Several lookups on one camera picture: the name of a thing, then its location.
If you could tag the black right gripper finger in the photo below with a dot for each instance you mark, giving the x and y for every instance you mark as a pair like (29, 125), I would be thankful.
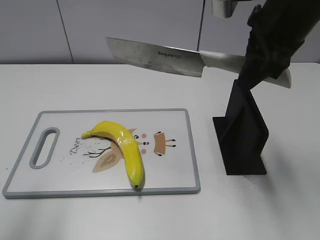
(257, 67)

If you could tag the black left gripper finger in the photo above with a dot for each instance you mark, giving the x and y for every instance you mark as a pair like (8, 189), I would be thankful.
(275, 67)

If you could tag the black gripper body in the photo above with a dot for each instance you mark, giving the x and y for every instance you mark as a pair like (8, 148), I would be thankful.
(284, 24)

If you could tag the cleaver knife with white handle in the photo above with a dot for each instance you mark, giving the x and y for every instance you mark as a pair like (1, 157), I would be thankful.
(190, 63)

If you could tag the yellow plastic banana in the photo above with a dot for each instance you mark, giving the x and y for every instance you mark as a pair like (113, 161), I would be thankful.
(127, 145)

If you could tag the black knife stand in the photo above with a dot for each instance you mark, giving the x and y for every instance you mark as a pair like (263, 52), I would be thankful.
(242, 134)

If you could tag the white grey-rimmed cutting board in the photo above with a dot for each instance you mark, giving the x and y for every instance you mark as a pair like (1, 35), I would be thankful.
(55, 162)

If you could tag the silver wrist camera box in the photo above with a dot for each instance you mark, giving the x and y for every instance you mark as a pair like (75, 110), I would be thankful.
(223, 8)

